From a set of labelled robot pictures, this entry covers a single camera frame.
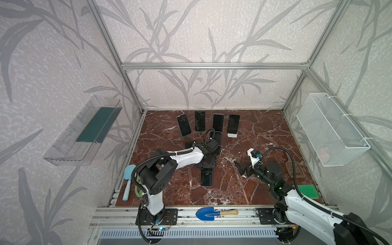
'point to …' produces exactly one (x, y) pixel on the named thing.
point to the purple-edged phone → (206, 176)
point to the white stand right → (231, 135)
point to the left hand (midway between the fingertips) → (211, 165)
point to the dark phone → (233, 124)
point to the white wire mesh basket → (335, 141)
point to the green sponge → (309, 190)
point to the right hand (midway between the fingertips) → (241, 155)
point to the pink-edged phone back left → (184, 124)
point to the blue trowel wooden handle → (209, 214)
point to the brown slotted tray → (299, 172)
